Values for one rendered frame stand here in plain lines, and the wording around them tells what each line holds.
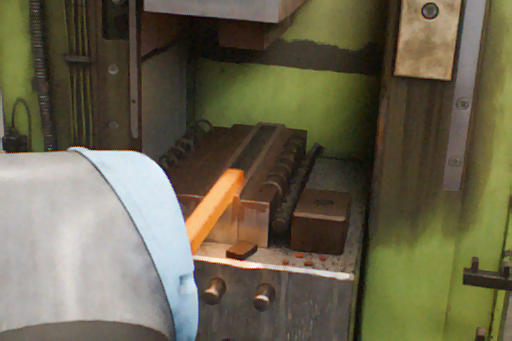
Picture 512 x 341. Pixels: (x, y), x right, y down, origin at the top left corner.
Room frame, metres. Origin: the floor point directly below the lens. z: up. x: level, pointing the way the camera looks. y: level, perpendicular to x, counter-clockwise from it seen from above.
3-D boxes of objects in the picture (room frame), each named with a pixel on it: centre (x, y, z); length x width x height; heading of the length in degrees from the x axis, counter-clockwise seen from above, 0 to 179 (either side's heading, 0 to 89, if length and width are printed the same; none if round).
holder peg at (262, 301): (1.02, 0.07, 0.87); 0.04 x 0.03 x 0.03; 174
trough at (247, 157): (1.31, 0.13, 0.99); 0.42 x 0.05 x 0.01; 174
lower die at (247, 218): (1.31, 0.15, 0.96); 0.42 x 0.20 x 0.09; 174
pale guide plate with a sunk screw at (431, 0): (1.20, -0.15, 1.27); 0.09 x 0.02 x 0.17; 84
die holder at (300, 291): (1.32, 0.10, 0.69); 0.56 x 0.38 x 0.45; 174
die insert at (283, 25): (1.35, 0.12, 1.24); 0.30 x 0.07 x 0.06; 174
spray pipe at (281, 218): (1.27, 0.04, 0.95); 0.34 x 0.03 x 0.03; 174
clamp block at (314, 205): (1.15, -0.01, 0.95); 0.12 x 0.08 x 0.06; 174
